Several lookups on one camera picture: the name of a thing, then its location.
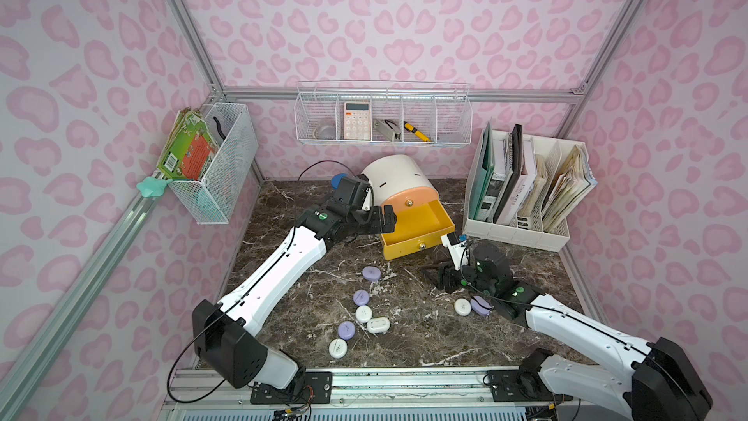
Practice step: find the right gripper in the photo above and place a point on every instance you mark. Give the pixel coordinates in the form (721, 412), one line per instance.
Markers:
(459, 272)

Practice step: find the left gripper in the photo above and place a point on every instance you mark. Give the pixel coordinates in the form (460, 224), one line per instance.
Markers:
(371, 219)

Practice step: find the white earphone case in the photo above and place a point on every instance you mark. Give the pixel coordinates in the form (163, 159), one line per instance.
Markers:
(463, 307)
(338, 348)
(363, 314)
(378, 325)

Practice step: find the white drawer cabinet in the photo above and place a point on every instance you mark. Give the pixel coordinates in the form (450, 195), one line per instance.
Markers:
(393, 174)

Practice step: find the orange top drawer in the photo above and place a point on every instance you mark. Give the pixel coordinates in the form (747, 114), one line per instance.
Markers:
(412, 198)

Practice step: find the yellow drawer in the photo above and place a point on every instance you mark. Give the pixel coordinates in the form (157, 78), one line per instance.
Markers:
(417, 229)

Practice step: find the purple earphone case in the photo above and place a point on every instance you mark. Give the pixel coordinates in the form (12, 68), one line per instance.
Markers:
(371, 273)
(361, 297)
(481, 306)
(346, 330)

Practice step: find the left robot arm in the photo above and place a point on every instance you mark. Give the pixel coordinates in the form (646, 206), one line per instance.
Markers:
(225, 332)

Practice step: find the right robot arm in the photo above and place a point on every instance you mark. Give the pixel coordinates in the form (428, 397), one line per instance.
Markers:
(631, 376)

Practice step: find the clear tape roll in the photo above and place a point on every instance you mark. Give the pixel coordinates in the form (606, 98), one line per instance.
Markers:
(325, 131)

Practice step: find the white file organizer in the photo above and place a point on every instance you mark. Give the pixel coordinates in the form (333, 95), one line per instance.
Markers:
(521, 189)

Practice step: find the grey stapler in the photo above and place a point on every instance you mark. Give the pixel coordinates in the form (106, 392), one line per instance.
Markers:
(389, 129)

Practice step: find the pink white calculator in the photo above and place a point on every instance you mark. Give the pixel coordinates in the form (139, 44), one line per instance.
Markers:
(357, 120)

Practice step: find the green red booklet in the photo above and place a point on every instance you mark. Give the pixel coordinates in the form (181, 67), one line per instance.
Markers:
(190, 148)

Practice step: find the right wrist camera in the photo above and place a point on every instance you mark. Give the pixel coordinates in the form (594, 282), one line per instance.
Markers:
(457, 248)

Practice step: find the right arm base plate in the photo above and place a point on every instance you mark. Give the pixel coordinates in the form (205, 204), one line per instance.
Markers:
(519, 386)

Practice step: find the white wire wall shelf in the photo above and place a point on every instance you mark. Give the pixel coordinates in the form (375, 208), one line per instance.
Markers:
(444, 112)

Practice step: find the white mesh wall basket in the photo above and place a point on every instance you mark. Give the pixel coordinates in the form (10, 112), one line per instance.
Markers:
(212, 199)

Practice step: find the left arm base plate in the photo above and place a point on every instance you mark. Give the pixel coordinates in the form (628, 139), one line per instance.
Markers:
(311, 387)

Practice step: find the mint green wall hook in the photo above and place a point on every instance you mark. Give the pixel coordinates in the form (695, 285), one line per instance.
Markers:
(152, 187)

